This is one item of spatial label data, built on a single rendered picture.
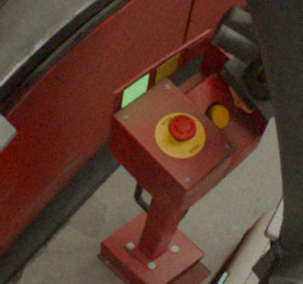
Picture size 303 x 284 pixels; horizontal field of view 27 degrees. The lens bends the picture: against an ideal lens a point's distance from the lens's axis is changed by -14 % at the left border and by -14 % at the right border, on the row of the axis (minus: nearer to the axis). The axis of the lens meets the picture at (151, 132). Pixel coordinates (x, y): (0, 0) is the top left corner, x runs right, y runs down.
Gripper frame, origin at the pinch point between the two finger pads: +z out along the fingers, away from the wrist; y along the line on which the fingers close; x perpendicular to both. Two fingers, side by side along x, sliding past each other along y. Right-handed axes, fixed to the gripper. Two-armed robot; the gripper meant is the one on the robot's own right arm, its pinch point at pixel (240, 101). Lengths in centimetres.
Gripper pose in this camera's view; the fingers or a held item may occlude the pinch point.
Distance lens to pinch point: 104.8
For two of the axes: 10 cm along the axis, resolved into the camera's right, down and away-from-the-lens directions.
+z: -2.5, 2.8, 9.3
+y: -6.4, -7.7, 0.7
